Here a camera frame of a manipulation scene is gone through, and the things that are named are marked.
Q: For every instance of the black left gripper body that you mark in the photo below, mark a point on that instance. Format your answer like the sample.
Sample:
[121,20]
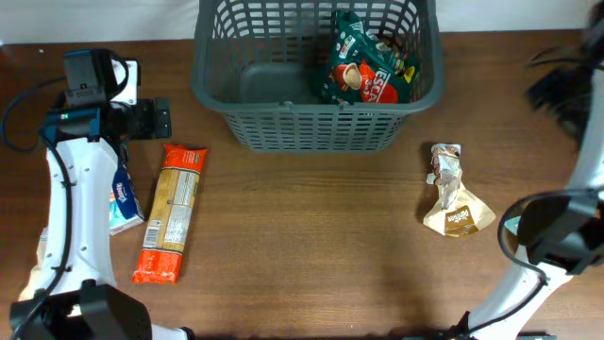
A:
[160,117]

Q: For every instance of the brown snack bag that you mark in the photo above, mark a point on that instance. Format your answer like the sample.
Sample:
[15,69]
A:
[457,211]

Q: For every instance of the orange spaghetti packet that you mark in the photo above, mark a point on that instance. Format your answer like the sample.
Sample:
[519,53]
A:
[167,227]

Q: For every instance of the teal small sachet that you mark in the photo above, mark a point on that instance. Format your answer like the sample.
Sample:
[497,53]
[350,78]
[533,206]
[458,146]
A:
[512,224]

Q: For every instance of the grey plastic basket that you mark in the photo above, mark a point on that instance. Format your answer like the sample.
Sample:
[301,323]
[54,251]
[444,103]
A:
[254,61]

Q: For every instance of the beige crumpled packet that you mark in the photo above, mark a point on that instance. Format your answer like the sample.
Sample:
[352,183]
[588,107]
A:
[32,284]

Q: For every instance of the Kleenex tissue multipack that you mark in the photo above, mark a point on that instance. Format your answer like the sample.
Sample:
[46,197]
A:
[125,210]

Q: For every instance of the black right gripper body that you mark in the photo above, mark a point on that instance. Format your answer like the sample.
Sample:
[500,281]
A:
[545,90]

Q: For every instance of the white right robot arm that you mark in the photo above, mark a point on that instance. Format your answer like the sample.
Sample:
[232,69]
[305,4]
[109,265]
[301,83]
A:
[551,237]

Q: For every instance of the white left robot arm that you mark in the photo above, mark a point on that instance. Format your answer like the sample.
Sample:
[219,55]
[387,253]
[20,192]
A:
[76,296]

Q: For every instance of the green Nescafe coffee bag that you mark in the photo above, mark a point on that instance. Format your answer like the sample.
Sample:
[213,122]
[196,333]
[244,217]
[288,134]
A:
[362,68]

